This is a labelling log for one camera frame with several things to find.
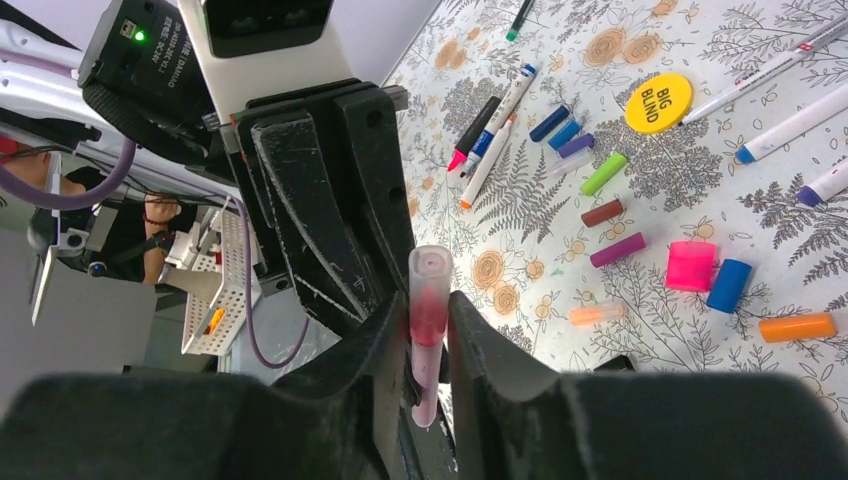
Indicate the magenta pen cap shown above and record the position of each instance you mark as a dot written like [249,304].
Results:
[617,251]

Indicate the dark green pen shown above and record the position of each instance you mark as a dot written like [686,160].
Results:
[519,20]

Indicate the dark blue pen cap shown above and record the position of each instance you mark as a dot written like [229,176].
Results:
[545,127]

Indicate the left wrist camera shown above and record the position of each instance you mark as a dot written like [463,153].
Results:
[250,50]

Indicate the pink pen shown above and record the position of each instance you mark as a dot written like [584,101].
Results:
[426,367]

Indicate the pink highlighter cap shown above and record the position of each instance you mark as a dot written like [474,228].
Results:
[690,266]

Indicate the blue whiteboard marker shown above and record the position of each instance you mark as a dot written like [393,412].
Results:
[510,100]

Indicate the green pen cap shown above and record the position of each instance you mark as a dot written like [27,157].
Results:
[607,170]

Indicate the black pink highlighter marker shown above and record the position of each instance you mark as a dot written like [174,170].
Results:
[472,132]

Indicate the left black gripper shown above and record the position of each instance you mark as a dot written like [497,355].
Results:
[321,175]

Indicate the purple cap white pen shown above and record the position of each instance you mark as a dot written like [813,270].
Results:
[826,186]

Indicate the person in background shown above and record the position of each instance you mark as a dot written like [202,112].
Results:
[120,257]

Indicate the light orange pen cap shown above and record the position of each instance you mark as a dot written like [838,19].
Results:
[605,312]

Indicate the white blue tip pen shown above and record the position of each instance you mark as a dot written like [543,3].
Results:
[791,128]

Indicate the orange tip white pen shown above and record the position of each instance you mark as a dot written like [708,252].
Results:
[485,165]

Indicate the yellow big blind chip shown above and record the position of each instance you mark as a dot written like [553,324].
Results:
[659,103]

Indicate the blue marker cap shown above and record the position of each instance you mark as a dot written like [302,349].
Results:
[729,286]

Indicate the black pen cap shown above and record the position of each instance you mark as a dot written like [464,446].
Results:
[618,363]

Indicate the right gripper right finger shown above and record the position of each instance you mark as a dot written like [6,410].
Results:
[515,418]

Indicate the clear pink pen cap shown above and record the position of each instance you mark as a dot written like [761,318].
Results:
[430,271]

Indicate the white perforated box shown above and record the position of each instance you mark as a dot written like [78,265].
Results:
[208,263]

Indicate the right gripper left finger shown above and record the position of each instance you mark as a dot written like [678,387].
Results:
[335,417]

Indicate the brown pen cap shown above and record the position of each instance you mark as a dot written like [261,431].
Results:
[602,213]

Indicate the floral table mat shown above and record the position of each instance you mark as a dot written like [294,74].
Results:
[521,252]

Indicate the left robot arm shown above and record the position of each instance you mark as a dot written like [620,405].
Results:
[141,75]

